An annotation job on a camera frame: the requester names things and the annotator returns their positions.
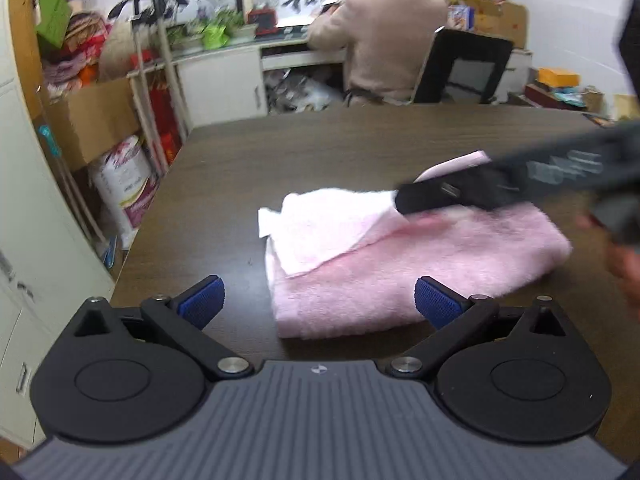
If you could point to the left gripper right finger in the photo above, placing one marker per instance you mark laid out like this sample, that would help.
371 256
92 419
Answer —
455 319

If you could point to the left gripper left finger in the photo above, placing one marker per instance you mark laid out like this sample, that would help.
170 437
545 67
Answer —
179 322

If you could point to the pink fluffy towel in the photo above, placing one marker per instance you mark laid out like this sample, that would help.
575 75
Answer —
342 263

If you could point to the person's right hand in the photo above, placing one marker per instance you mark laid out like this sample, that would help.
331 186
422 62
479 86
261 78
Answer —
623 263

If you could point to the orange box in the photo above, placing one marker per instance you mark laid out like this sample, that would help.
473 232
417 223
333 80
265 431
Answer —
558 78

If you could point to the white pink printed bag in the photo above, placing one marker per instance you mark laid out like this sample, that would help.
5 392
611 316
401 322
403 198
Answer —
127 184

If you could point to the black office chair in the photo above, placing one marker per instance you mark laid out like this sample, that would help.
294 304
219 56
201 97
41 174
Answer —
462 68

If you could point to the large cardboard box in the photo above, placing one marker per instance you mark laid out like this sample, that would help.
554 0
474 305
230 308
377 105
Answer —
89 122

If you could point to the white desk cabinet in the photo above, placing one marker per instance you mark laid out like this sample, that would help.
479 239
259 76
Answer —
227 84

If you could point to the person in pink coat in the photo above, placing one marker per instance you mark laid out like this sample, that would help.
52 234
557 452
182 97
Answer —
386 41

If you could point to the potted green plant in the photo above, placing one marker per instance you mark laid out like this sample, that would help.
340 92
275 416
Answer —
198 24

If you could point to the green paper bag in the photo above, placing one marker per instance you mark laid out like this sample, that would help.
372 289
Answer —
52 18

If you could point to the cardboard box by wall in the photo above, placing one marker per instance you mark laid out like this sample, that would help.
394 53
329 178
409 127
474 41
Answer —
501 18

